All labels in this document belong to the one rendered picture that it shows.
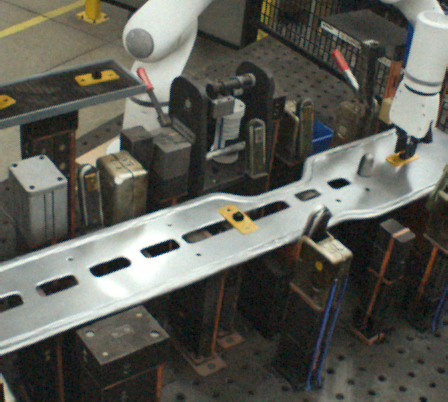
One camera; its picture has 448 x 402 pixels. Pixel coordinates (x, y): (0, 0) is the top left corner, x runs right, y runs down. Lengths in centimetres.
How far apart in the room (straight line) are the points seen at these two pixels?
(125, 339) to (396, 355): 72
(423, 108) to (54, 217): 78
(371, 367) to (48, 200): 76
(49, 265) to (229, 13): 295
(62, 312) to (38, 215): 19
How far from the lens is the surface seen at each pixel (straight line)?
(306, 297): 141
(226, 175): 162
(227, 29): 415
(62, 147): 152
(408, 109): 165
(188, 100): 150
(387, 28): 235
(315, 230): 135
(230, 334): 163
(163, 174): 149
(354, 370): 162
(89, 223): 140
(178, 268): 132
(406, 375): 165
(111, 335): 115
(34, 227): 134
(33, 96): 147
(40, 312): 123
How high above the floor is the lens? 187
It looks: 34 degrees down
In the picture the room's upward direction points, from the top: 8 degrees clockwise
